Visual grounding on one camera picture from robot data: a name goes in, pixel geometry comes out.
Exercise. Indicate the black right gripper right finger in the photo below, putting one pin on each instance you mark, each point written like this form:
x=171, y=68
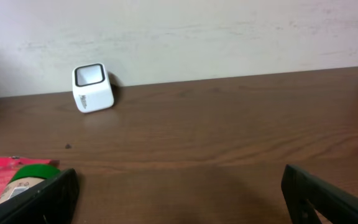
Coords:
x=307, y=195

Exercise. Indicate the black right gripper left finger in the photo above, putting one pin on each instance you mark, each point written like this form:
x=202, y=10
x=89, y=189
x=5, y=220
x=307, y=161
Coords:
x=51, y=201

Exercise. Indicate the green lid jar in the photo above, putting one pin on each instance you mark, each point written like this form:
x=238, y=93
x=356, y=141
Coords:
x=27, y=177

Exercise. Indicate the white barcode scanner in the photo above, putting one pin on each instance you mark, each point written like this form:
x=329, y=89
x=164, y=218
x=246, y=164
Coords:
x=91, y=88

